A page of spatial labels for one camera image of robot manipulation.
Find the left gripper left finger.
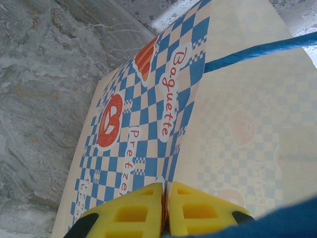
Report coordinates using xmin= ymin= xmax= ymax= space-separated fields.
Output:
xmin=64 ymin=182 xmax=165 ymax=238

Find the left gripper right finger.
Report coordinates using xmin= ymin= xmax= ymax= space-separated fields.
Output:
xmin=167 ymin=180 xmax=256 ymax=236

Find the blue checkered paper bag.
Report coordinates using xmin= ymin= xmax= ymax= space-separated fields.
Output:
xmin=51 ymin=0 xmax=317 ymax=238

